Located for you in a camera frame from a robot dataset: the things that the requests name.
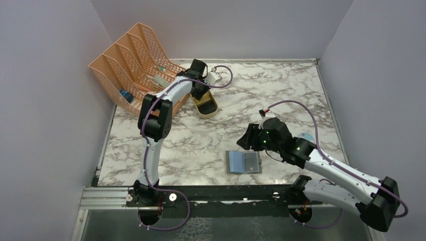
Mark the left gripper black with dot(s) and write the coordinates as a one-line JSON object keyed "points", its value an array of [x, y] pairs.
{"points": [[198, 96]]}

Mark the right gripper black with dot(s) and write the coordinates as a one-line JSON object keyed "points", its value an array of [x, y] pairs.
{"points": [[249, 138]]}

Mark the glossy black credit card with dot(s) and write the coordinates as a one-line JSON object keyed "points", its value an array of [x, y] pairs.
{"points": [[251, 162]]}

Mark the grey leather card holder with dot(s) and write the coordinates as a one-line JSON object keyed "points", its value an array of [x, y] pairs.
{"points": [[235, 162]]}

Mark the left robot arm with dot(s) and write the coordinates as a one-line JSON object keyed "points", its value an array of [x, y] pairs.
{"points": [[155, 122]]}

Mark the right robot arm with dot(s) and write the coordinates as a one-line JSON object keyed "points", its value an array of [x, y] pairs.
{"points": [[374, 200]]}

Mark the black card in tray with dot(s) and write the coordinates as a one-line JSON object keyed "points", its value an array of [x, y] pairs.
{"points": [[207, 108]]}

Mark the beige oval tray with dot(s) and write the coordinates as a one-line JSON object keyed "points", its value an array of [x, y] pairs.
{"points": [[207, 97]]}

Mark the green capped marker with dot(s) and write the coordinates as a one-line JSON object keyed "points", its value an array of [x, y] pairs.
{"points": [[162, 69]]}

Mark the white tube in organizer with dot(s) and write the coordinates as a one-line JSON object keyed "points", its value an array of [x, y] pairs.
{"points": [[159, 81]]}

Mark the orange plastic file organizer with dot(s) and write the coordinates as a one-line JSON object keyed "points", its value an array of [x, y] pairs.
{"points": [[127, 63]]}

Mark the blue item in organizer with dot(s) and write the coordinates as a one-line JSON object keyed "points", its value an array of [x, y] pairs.
{"points": [[127, 95]]}

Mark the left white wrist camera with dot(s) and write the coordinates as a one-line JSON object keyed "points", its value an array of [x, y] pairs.
{"points": [[212, 78]]}

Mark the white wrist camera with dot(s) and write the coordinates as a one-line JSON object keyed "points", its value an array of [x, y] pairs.
{"points": [[212, 78], [265, 114]]}

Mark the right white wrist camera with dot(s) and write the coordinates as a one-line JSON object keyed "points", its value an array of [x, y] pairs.
{"points": [[265, 114]]}

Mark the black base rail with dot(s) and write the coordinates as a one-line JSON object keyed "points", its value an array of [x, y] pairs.
{"points": [[215, 201]]}

